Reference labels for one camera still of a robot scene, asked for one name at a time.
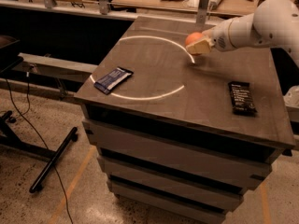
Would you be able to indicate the orange fruit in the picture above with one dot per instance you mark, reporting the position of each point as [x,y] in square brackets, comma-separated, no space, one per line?
[193,37]

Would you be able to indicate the black rxbar chocolate wrapper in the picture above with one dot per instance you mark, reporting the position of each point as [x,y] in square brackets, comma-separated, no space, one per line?
[241,98]

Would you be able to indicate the black rolling stand base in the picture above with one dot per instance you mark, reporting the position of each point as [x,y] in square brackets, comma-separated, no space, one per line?
[10,139]

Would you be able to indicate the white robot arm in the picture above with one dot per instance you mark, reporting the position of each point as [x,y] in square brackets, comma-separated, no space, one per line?
[274,23]

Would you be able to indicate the blue rxbar blueberry wrapper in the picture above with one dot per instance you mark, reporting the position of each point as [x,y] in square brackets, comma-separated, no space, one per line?
[110,81]

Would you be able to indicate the grey metal post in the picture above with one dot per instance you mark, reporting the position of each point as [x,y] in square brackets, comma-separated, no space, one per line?
[202,11]

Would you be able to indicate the grey drawer cabinet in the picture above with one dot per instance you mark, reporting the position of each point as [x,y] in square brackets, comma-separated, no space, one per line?
[167,136]

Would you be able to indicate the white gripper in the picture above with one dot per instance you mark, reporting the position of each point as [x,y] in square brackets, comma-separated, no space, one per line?
[220,38]

